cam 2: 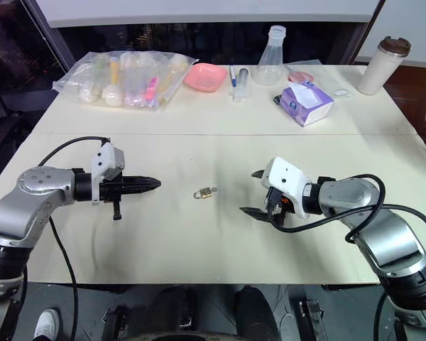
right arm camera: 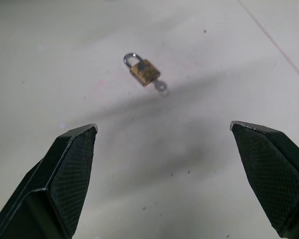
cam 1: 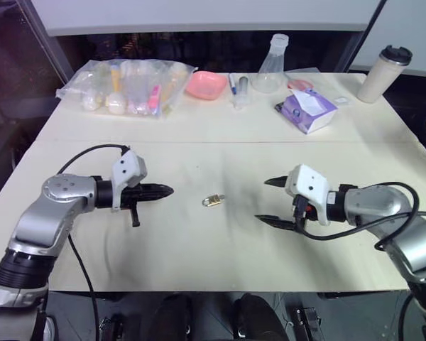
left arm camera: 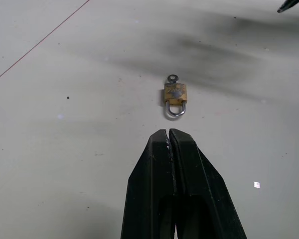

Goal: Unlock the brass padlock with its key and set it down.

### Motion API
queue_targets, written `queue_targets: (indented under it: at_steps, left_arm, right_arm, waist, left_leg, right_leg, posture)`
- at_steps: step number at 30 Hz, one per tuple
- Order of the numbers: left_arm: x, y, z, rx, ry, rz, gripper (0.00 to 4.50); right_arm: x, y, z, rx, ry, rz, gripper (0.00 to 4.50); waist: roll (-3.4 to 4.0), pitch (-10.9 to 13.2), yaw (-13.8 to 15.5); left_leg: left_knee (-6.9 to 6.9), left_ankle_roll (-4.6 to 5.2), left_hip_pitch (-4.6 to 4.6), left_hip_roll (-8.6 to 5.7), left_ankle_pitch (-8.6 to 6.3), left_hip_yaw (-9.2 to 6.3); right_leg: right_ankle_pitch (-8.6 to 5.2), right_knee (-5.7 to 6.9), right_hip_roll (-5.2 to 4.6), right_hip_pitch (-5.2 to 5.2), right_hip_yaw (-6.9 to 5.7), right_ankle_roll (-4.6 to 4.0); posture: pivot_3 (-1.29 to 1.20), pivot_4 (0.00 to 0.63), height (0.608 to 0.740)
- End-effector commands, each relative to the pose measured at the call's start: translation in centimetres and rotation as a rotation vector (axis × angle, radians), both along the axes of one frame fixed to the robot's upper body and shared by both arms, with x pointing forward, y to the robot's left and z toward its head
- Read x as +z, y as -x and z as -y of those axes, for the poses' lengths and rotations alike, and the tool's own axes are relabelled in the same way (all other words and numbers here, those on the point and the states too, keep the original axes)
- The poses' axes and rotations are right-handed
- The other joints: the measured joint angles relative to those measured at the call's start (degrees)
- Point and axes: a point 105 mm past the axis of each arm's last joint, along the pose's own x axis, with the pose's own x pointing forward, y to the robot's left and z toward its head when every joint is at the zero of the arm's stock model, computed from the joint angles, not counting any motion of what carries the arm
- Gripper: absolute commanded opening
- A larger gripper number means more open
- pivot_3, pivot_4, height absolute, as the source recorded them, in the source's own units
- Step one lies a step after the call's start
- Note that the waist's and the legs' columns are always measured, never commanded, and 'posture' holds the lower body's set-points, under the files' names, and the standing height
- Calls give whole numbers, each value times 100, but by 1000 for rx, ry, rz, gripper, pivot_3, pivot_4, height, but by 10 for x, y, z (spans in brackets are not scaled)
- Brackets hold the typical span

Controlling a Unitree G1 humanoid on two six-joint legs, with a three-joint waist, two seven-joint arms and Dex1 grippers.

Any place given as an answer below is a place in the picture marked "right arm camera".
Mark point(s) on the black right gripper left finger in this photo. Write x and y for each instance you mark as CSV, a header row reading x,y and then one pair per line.
x,y
52,189

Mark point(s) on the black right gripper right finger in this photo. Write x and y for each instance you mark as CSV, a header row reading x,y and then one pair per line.
x,y
276,174

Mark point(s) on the small silver key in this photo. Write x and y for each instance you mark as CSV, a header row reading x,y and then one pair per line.
x,y
161,86

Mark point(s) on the small brass padlock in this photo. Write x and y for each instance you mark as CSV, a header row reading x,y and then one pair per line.
x,y
144,71

